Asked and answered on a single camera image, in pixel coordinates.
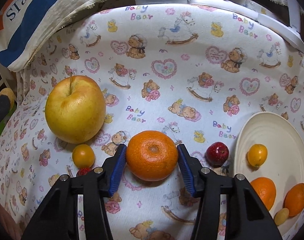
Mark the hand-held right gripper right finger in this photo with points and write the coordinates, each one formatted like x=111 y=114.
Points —
x=187 y=170

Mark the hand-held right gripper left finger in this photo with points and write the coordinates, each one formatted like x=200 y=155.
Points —
x=116 y=170

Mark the red bumpy small fruit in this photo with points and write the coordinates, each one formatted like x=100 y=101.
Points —
x=83 y=172

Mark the small dark red fruit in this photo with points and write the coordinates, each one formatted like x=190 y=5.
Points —
x=217 y=153

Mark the small yellow round fruit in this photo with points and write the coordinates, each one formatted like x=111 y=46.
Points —
x=257 y=155
x=83 y=156

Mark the orange mandarin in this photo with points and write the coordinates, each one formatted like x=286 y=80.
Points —
x=152 y=155
x=297 y=200
x=264 y=192

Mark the yellow apple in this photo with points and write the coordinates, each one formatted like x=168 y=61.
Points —
x=74 y=110

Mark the cream round plate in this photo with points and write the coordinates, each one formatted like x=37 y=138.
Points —
x=279 y=135

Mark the small tan oval fruit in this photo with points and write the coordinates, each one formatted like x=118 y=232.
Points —
x=281 y=217

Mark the bear printed cloth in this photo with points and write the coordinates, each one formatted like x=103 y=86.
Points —
x=154 y=85

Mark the white desk lamp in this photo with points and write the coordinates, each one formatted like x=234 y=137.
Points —
x=287 y=36

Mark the white remote control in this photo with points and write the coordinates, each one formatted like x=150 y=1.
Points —
x=217 y=3

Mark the striped cloth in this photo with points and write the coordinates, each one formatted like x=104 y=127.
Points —
x=29 y=17

